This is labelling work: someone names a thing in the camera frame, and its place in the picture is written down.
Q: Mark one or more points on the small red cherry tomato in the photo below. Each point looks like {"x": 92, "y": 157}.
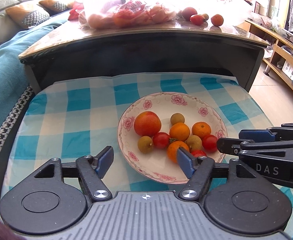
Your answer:
{"x": 209, "y": 143}

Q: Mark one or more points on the red tomato on table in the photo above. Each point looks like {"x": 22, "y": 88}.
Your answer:
{"x": 197, "y": 20}

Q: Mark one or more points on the large brown longan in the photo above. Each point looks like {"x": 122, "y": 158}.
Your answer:
{"x": 194, "y": 143}

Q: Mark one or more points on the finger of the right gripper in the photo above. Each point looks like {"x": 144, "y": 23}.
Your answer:
{"x": 282, "y": 133}
{"x": 234, "y": 146}

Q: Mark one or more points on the red mango on table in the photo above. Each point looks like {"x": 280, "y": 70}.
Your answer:
{"x": 188, "y": 12}

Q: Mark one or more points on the mandarin on table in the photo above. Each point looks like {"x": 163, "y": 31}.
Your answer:
{"x": 217, "y": 20}

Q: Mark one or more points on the wooden tv shelf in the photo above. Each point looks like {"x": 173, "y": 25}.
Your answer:
{"x": 281, "y": 58}

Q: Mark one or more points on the dark wooden coffee table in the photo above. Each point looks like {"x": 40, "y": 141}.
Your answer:
{"x": 72, "y": 51}

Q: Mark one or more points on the orange houndstooth pillow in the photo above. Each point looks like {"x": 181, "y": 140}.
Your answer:
{"x": 27, "y": 16}

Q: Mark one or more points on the plastic bag of fruit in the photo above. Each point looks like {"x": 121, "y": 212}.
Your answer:
{"x": 133, "y": 13}

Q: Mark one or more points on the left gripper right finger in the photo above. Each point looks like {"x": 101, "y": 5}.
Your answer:
{"x": 199, "y": 171}

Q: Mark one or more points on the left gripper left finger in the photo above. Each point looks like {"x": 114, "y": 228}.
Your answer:
{"x": 90, "y": 170}

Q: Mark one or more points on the small longan on plate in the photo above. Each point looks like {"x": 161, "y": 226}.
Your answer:
{"x": 177, "y": 118}

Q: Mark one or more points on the mandarin on plate right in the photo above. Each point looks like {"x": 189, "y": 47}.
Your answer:
{"x": 201, "y": 129}

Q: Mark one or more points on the orange mandarin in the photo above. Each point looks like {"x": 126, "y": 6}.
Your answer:
{"x": 172, "y": 150}

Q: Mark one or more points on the mandarin in plate centre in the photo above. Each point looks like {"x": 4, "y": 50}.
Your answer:
{"x": 179, "y": 131}

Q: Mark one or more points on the large red cherry tomato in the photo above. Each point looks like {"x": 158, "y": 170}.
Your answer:
{"x": 161, "y": 140}

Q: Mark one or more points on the blue white checkered cloth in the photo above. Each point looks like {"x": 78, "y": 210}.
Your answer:
{"x": 76, "y": 117}

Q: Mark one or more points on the red apple on plate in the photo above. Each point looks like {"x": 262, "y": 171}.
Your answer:
{"x": 147, "y": 124}

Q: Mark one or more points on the white floral ceramic plate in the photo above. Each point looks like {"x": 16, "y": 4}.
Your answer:
{"x": 156, "y": 165}

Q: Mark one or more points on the teal sofa blanket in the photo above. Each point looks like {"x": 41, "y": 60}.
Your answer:
{"x": 13, "y": 80}

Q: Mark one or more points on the longan on table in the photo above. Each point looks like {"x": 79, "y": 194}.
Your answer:
{"x": 205, "y": 17}

